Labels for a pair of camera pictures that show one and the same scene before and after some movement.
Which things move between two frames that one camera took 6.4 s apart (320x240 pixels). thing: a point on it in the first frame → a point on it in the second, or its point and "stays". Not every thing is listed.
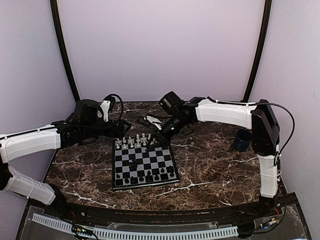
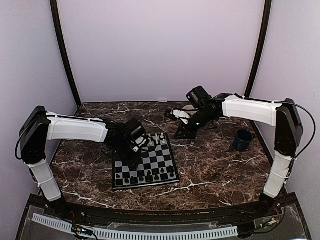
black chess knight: [148, 178] stays
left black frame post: [62, 45] stays
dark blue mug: [243, 139] stays
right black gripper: [161, 139] → [188, 132]
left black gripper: [120, 133] → [132, 163]
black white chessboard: [133, 166] stays
